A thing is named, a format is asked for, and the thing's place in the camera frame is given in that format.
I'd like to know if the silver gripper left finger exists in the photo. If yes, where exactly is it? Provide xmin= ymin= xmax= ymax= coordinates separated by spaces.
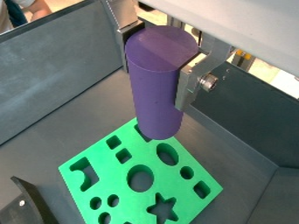
xmin=102 ymin=0 xmax=146 ymax=71

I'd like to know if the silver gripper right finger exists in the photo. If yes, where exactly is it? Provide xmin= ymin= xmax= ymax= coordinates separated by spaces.
xmin=176 ymin=33 xmax=234 ymax=111

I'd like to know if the green shape sorter board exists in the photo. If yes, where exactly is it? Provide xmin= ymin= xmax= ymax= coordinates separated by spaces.
xmin=59 ymin=120 xmax=224 ymax=224

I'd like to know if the purple cylinder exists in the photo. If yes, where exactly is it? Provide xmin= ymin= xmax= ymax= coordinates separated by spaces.
xmin=126 ymin=25 xmax=198 ymax=140

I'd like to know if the black curved bracket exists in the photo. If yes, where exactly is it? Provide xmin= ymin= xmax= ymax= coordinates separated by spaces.
xmin=0 ymin=176 xmax=61 ymax=224

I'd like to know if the grey bin wall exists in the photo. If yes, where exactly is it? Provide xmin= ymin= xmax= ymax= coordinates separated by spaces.
xmin=0 ymin=0 xmax=123 ymax=144

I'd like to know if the person in background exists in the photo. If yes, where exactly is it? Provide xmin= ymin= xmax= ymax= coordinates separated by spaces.
xmin=0 ymin=0 xmax=53 ymax=34

